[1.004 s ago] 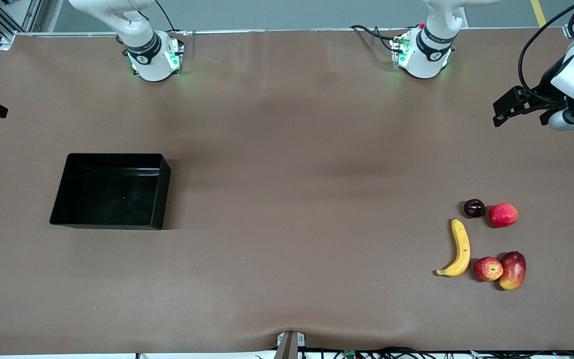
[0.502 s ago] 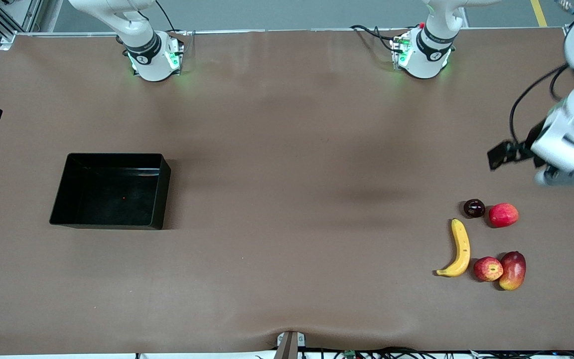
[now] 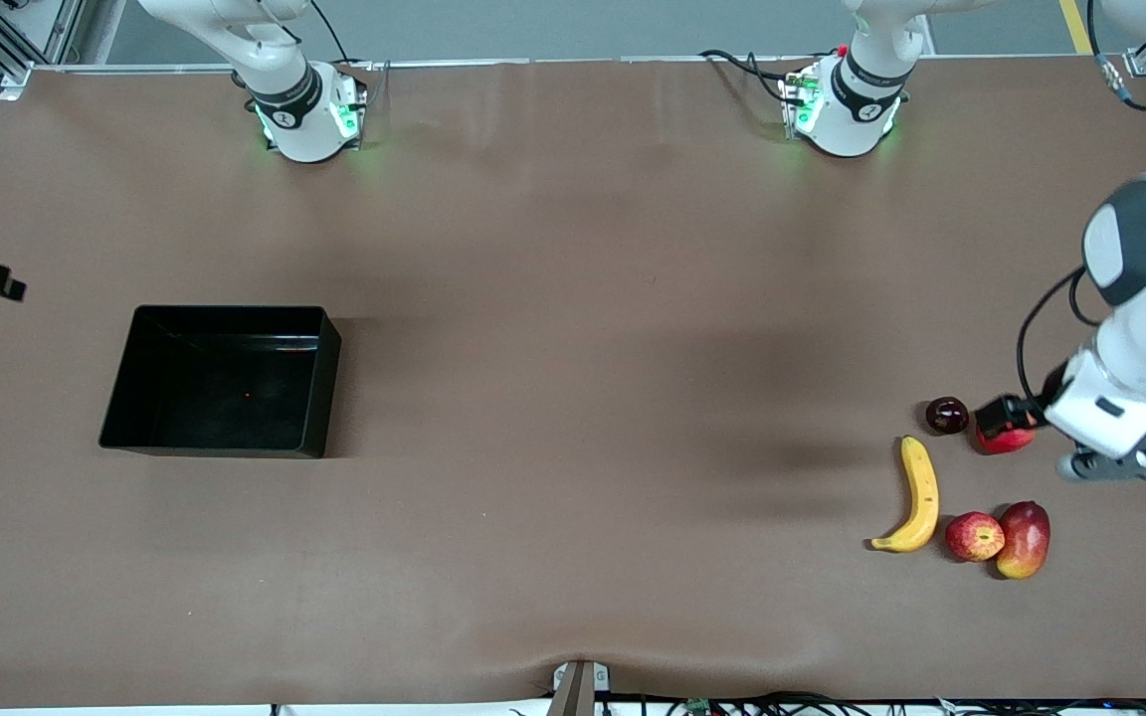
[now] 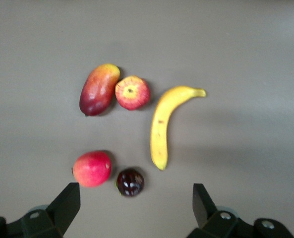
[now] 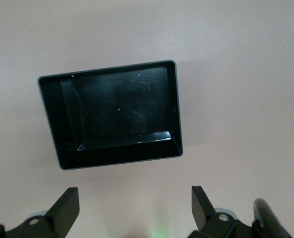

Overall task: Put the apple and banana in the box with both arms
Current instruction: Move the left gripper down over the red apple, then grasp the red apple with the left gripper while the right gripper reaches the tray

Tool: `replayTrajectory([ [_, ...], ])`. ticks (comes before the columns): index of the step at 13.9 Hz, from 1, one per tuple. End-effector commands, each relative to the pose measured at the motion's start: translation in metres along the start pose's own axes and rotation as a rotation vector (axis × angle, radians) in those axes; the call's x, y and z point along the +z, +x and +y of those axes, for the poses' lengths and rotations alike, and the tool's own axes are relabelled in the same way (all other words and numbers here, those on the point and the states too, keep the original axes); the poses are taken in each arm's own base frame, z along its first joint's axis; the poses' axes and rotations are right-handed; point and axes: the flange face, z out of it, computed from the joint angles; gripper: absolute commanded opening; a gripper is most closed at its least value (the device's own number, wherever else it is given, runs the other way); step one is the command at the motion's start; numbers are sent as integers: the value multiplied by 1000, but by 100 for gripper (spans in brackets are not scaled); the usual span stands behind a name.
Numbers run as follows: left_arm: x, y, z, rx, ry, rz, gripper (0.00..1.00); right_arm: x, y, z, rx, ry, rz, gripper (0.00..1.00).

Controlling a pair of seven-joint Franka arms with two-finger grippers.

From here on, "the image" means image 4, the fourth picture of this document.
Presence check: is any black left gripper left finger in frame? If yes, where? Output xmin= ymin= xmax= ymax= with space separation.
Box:
xmin=0 ymin=182 xmax=81 ymax=238

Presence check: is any dark purple plum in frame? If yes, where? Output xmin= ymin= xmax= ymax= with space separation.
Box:
xmin=116 ymin=168 xmax=145 ymax=197

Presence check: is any red round peach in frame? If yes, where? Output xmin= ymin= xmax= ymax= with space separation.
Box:
xmin=71 ymin=150 xmax=112 ymax=188

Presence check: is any yellow banana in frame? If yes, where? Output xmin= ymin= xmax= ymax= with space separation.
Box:
xmin=150 ymin=85 xmax=207 ymax=171

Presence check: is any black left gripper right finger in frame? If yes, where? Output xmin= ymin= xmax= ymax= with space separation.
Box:
xmin=186 ymin=183 xmax=294 ymax=238

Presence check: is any red yellow mango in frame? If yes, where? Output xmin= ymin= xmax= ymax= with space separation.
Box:
xmin=79 ymin=63 xmax=121 ymax=117

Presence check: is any red yellow apple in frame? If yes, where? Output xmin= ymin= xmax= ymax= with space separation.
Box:
xmin=115 ymin=75 xmax=151 ymax=111

